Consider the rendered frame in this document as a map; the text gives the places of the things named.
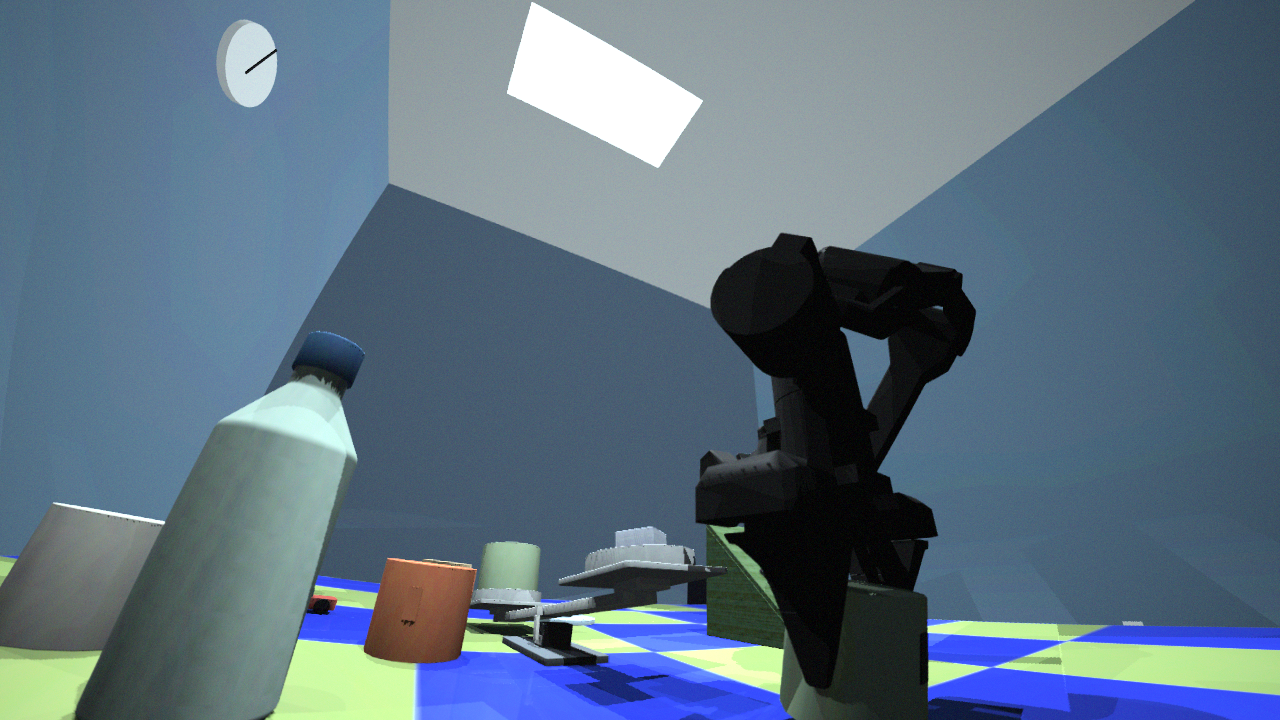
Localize brown cup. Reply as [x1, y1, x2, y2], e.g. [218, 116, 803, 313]
[364, 559, 477, 664]

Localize beige paper cup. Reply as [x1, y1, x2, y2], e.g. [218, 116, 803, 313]
[422, 559, 472, 569]

